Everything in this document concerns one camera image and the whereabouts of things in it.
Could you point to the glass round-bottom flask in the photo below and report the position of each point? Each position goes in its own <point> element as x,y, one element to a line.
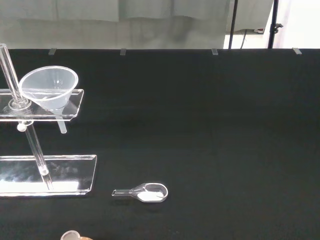
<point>70,236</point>

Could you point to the black tripod pole with clamp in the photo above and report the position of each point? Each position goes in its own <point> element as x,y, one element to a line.
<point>274,22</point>

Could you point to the black bench cloth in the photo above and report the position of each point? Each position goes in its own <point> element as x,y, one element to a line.
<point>200,125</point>

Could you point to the clear cloth clip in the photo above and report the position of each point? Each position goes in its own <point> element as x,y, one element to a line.
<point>123,51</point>
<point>297,51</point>
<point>215,51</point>
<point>51,51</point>

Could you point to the grey curtain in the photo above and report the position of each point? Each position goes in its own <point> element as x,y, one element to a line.
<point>100,22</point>

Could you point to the glass weighing funnel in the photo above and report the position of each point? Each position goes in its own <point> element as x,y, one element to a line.
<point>150,195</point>

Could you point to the clear acrylic funnel stand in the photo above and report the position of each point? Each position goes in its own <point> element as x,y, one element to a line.
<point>62,172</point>

